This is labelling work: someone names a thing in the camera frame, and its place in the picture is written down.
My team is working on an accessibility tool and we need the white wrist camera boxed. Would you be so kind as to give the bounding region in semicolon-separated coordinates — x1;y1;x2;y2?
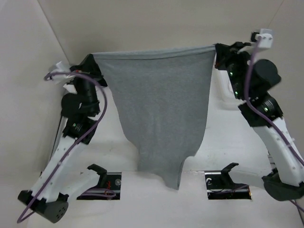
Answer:
250;28;274;49
48;61;74;84

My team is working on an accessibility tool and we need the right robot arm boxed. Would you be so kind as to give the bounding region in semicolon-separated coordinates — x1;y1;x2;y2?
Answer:
215;42;304;201

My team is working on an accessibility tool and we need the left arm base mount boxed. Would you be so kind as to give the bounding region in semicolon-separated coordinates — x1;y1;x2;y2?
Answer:
77;164;122;200

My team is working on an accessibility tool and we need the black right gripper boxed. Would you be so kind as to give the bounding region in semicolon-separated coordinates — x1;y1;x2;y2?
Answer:
215;41;256;98

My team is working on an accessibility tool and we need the grey tank top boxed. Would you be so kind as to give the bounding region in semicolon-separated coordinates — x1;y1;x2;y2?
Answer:
93;45;216;190

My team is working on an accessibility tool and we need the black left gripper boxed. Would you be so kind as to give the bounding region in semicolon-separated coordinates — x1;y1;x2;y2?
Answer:
68;53;105;113

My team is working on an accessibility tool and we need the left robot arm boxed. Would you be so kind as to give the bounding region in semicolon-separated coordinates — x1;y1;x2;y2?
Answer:
17;54;108;223

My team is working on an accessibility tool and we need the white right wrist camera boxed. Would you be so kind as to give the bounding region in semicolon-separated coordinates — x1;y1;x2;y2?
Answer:
250;28;274;49

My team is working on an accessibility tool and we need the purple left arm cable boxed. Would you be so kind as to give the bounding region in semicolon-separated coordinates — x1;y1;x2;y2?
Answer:
17;72;108;224

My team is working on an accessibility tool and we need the white plastic mesh basket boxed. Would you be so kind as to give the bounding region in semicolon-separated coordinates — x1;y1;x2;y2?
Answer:
213;67;241;111

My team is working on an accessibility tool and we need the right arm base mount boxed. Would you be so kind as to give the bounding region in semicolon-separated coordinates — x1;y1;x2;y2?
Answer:
204;162;252;200

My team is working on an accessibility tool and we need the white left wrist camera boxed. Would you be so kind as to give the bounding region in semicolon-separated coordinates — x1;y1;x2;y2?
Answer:
48;61;74;84

